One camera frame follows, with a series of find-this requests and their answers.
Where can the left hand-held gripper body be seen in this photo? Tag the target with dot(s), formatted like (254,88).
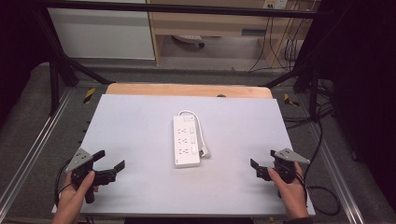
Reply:
(81,159)

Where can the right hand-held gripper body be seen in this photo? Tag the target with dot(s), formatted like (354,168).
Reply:
(288,163)

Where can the white power strip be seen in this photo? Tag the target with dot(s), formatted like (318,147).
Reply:
(186,141)

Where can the person's right hand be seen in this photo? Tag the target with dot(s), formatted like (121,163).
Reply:
(291,194)

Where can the person's left hand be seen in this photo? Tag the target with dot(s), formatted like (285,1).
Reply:
(73,196)

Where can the yellow black tape strip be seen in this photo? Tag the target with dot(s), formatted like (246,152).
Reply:
(89,95)
(290,100)

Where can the wooden table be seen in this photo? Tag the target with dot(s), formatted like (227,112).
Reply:
(186,90)

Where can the black curtain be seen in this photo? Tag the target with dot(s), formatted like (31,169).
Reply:
(18,46)
(361,77)

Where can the white cabinet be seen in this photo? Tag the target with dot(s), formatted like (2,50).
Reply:
(102,34)

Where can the light wooden desk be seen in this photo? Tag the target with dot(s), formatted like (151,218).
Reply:
(211,23)

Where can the aluminium rail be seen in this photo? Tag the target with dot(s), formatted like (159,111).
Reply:
(34,146)
(336,174)

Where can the wall socket panel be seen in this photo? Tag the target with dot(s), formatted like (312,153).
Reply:
(275,3)

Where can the black metal frame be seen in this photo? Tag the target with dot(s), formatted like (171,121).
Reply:
(174,8)

